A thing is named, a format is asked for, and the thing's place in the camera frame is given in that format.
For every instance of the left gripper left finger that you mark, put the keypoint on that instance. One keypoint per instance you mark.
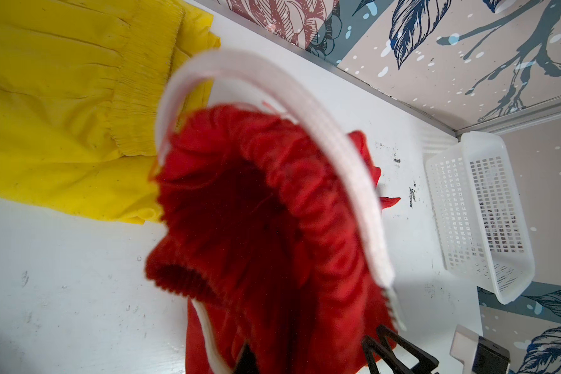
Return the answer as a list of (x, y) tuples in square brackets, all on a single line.
[(247, 362)]

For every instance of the red shorts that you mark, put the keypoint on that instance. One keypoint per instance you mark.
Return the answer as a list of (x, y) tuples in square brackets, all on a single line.
[(274, 228)]

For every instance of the white plastic basket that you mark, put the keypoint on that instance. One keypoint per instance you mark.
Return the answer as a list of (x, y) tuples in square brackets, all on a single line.
[(480, 220)]

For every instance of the yellow shorts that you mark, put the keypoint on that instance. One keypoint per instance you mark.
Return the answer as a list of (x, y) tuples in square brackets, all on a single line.
[(80, 83)]

